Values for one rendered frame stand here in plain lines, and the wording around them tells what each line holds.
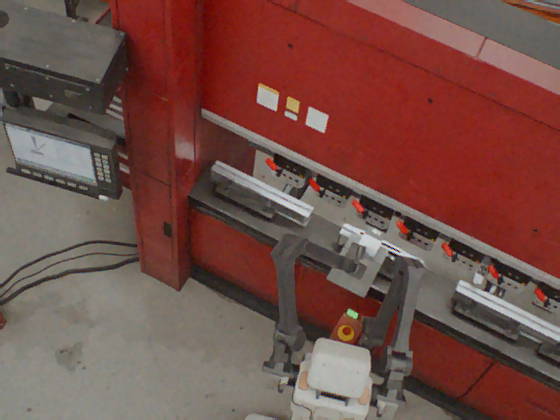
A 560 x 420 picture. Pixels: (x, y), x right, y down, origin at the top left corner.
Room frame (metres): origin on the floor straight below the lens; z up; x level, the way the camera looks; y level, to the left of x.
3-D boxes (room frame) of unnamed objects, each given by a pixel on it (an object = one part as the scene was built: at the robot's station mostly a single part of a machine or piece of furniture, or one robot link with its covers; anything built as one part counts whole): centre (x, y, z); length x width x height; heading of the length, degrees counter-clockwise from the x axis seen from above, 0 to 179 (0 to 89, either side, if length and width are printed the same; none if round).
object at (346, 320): (1.46, -0.46, 0.75); 0.20 x 0.16 x 0.18; 68
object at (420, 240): (1.78, -0.62, 1.26); 0.15 x 0.09 x 0.17; 70
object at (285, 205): (2.03, 0.06, 0.92); 0.50 x 0.06 x 0.10; 70
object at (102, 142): (1.77, 0.83, 1.42); 0.45 x 0.12 x 0.36; 82
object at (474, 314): (1.58, -1.01, 0.89); 0.30 x 0.05 x 0.03; 70
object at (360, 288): (1.70, -0.41, 1.00); 0.26 x 0.18 x 0.01; 160
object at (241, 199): (1.99, 0.13, 0.89); 0.30 x 0.05 x 0.03; 70
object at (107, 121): (2.03, 0.86, 1.17); 0.40 x 0.24 x 0.07; 70
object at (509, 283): (1.64, -1.00, 1.26); 0.15 x 0.09 x 0.17; 70
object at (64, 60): (1.86, 0.87, 1.53); 0.51 x 0.25 x 0.85; 82
